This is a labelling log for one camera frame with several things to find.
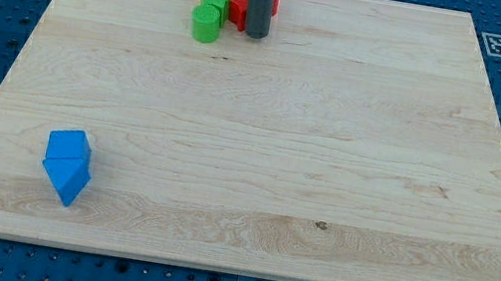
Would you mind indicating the blue cube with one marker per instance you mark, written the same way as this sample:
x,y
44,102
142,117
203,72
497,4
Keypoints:
x,y
68,144

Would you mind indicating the wooden board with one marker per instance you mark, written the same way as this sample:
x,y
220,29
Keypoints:
x,y
358,141

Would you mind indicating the green cylinder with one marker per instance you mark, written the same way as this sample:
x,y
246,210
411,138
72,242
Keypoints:
x,y
205,23

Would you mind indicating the red star block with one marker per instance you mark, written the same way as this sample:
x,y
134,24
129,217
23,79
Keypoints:
x,y
237,13

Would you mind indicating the green star block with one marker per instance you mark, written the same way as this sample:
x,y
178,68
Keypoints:
x,y
222,7

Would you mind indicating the red block behind rod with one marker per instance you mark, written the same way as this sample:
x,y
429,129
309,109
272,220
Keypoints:
x,y
275,7

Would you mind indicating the blue triangular prism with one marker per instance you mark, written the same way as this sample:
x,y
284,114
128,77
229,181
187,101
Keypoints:
x,y
68,176

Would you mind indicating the white fiducial marker tag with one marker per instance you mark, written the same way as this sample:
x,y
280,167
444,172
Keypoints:
x,y
492,44

